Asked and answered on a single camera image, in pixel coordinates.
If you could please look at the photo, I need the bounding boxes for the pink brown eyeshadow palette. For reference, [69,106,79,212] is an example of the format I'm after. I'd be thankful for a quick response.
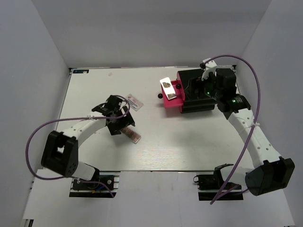
[121,127,141,144]

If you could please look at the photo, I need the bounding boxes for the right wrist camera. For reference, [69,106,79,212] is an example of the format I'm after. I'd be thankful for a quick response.
[200,58,217,81]

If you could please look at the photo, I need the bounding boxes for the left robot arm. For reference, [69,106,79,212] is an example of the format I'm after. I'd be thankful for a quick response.
[41,95,135,189]

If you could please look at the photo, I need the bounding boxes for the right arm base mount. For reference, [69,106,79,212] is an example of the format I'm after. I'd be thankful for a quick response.
[193,164,243,201]

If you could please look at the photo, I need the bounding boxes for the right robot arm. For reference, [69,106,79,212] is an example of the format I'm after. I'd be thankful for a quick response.
[178,68,295,196]

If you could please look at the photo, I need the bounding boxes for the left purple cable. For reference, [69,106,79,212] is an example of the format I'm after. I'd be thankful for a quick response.
[25,95,131,198]

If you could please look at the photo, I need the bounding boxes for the blue label left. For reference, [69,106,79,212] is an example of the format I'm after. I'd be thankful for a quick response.
[72,69,89,74]

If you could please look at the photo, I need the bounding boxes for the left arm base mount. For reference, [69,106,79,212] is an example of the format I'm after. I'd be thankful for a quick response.
[69,172,120,198]

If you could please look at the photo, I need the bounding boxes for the white labelled card box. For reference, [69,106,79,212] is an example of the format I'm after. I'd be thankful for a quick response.
[125,94,144,112]

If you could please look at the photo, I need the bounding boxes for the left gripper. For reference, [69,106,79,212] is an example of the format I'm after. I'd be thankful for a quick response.
[108,106,135,135]

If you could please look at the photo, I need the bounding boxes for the black drawer organizer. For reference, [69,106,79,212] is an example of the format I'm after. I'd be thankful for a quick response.
[177,69,216,114]

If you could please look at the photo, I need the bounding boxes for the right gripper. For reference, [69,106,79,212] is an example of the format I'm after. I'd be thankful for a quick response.
[183,70,222,101]

